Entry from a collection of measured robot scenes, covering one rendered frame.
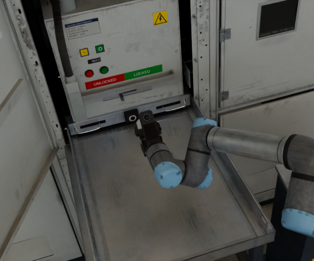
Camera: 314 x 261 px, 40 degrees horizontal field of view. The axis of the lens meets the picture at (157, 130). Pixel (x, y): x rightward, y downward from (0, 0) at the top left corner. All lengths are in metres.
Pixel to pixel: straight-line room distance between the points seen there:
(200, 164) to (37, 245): 1.20
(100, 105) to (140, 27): 0.38
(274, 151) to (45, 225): 1.32
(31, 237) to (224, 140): 1.27
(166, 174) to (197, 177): 0.12
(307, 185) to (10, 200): 1.00
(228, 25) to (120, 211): 0.81
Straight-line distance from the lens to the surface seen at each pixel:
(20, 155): 1.62
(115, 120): 1.85
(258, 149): 1.19
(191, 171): 1.31
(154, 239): 1.47
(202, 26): 1.68
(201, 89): 1.84
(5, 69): 1.51
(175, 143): 1.76
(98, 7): 1.59
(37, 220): 2.14
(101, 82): 1.73
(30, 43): 1.56
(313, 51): 1.99
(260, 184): 2.44
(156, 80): 1.74
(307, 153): 1.11
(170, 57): 1.75
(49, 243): 2.29
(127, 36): 1.65
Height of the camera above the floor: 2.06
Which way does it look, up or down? 42 degrees down
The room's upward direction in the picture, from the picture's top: 7 degrees counter-clockwise
